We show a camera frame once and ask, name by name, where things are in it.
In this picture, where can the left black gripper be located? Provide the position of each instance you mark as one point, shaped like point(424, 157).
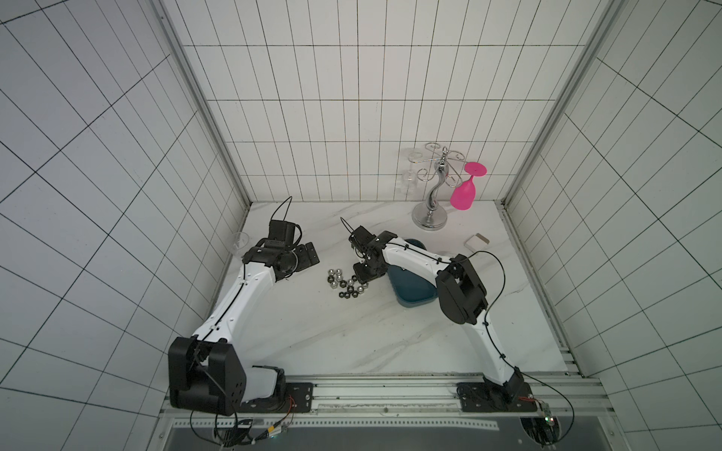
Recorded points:
point(305, 261)

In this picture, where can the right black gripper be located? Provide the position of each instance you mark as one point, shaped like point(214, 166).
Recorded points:
point(367, 268)

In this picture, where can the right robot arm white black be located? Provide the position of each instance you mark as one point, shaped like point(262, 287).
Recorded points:
point(463, 300)

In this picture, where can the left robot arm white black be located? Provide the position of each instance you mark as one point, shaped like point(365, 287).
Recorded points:
point(205, 370)

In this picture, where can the teal storage box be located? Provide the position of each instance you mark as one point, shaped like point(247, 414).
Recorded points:
point(414, 287)

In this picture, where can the small white cube box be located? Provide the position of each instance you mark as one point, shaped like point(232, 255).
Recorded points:
point(476, 242)

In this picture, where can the clear glass cup left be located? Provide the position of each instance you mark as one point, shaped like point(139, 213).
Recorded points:
point(240, 243)

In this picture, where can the silver wine glass rack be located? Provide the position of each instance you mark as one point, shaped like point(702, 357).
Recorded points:
point(444, 170)

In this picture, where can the clear hanging wine glass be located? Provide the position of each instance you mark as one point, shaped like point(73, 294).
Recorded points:
point(409, 179)

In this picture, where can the pink plastic wine glass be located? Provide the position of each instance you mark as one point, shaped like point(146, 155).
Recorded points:
point(465, 194)

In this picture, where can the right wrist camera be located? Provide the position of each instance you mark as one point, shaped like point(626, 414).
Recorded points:
point(361, 239)

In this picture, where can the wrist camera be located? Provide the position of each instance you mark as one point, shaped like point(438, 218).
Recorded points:
point(361, 239)
point(282, 232)

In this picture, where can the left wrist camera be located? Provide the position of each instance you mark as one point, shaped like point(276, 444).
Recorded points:
point(282, 232)

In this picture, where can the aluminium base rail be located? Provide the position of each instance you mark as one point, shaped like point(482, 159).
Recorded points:
point(426, 401)

